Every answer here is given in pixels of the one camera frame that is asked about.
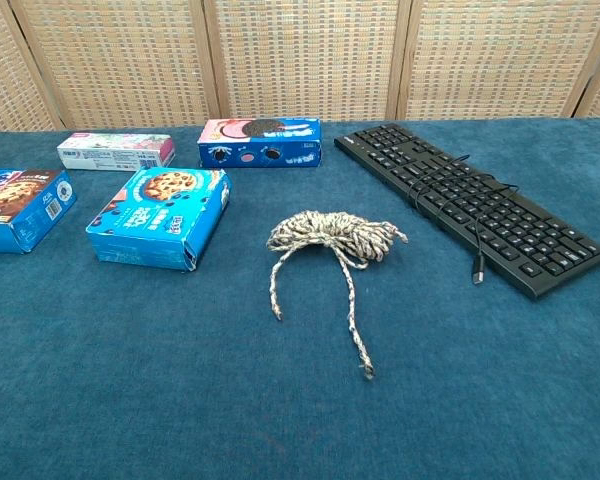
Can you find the pink and blue Oreo box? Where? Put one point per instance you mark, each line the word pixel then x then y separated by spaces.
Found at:
pixel 260 150

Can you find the black computer keyboard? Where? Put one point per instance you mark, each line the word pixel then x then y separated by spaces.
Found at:
pixel 380 140

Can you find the blue chocolate chip cookie box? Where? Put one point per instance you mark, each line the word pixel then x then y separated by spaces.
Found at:
pixel 155 220

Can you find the woven bamboo folding screen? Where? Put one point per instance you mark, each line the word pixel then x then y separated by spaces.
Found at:
pixel 305 60

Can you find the long white floral box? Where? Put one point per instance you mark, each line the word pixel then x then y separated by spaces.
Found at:
pixel 115 152

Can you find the blue table cloth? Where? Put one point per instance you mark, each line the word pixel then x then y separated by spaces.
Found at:
pixel 130 375

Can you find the blue and brown cookie box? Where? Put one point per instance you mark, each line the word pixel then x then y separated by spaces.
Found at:
pixel 15 210

